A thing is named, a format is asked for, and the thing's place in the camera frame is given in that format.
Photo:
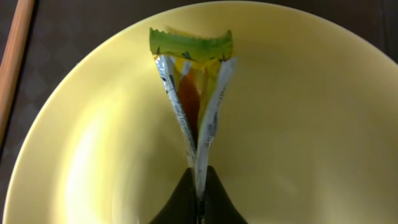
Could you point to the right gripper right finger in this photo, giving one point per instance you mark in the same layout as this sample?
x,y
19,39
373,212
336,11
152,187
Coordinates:
x,y
218,208

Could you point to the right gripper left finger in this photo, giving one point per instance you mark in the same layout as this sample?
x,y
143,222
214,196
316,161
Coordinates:
x,y
181,207

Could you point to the green snack wrapper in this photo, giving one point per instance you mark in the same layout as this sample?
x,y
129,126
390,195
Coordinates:
x,y
195,73

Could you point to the wooden chopstick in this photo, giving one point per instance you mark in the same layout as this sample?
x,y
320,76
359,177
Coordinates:
x,y
12,57

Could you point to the yellow round plate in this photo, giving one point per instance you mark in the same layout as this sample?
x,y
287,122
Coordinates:
x,y
307,129

